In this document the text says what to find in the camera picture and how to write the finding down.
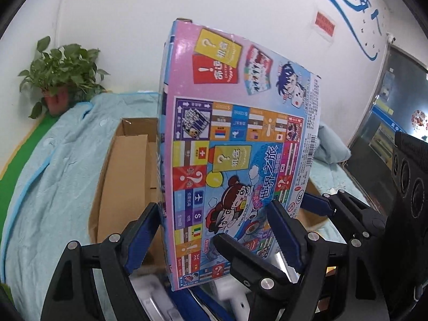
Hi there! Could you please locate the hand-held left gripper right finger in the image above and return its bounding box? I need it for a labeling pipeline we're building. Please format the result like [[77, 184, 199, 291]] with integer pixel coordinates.
[[267, 200, 390, 321]]

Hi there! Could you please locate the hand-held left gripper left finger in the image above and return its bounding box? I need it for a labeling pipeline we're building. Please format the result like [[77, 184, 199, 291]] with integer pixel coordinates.
[[40, 202, 162, 321]]

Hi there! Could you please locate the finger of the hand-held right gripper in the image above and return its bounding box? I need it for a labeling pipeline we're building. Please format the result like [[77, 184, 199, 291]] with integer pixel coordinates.
[[308, 190, 386, 241], [213, 233, 302, 321]]

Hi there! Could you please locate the large cardboard box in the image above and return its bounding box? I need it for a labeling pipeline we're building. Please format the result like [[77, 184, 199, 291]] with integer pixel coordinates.
[[87, 117, 329, 266]]

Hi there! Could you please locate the colourful board game box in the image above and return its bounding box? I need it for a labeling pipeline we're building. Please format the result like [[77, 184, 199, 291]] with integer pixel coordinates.
[[158, 18, 322, 292]]

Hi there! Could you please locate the silver metal tumbler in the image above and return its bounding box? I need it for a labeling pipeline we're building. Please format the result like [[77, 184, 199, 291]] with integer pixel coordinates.
[[272, 251, 300, 284]]

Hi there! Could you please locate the blue silver packet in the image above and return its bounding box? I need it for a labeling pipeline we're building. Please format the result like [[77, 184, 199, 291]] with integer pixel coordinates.
[[167, 276, 235, 321]]

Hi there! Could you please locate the grey-blue puffer jacket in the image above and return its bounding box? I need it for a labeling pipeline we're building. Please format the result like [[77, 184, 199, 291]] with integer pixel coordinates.
[[314, 124, 352, 165]]

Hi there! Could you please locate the small brown cardboard box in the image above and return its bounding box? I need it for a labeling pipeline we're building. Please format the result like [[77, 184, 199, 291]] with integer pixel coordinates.
[[96, 134, 162, 244]]

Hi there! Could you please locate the glass door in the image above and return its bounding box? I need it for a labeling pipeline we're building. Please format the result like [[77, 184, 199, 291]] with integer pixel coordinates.
[[347, 43, 428, 208]]

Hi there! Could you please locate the light blue quilted blanket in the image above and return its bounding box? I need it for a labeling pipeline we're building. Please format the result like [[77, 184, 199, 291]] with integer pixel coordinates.
[[0, 91, 372, 308]]

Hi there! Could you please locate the potted green plant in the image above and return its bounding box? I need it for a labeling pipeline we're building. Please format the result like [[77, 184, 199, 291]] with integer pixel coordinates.
[[18, 36, 110, 120]]

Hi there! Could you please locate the red wall notice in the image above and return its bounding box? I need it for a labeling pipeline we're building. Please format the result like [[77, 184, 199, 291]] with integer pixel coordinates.
[[314, 10, 337, 38]]

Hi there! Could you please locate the blue wall decal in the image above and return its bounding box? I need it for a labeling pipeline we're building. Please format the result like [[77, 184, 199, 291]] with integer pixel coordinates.
[[277, 0, 386, 62]]

